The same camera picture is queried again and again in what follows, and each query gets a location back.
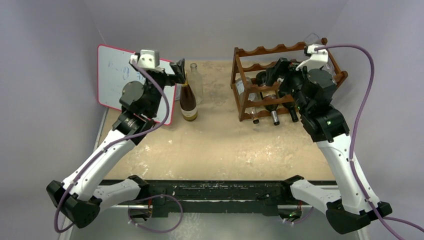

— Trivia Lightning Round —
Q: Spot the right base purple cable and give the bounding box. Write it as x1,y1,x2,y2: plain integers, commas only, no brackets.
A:
282,198,316,227

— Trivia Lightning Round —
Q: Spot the clear slim glass bottle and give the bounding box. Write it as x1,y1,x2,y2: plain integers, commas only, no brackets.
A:
188,63,204,105

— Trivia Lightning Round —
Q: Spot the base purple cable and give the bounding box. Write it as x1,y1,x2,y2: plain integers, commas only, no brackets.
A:
282,198,316,227
127,193,184,234

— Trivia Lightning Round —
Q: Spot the brown wooden wine rack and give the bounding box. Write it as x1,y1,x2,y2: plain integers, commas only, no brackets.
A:
230,37,349,123

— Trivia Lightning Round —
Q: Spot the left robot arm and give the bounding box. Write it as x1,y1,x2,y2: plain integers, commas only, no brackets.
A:
46,58,186,229

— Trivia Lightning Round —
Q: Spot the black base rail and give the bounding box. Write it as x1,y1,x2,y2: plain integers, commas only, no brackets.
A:
124,180,298,218

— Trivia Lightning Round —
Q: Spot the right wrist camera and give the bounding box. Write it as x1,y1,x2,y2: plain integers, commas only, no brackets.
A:
295,44,329,71

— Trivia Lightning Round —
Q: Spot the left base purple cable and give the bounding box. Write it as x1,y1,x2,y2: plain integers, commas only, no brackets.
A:
127,193,184,234

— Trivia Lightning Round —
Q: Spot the dark gold-capped wine bottle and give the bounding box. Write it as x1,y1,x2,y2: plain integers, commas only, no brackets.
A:
179,73,198,122

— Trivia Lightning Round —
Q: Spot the clear labelled bottle in rack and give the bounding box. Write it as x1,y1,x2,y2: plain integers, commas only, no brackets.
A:
235,77,260,125

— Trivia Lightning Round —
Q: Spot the red framed whiteboard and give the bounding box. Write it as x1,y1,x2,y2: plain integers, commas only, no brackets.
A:
97,44,177,125

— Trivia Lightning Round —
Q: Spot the dark wine bottle middle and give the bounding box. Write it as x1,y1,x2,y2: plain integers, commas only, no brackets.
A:
255,71,281,127

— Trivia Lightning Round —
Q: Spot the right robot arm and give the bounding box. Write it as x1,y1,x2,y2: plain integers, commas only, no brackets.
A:
266,58,392,235

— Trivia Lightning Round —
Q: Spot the clear bottle on rack top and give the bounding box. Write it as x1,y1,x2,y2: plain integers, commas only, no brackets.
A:
303,33,335,77

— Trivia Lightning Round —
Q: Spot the dark wine bottle right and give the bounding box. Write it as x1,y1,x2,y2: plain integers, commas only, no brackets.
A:
278,90,299,123

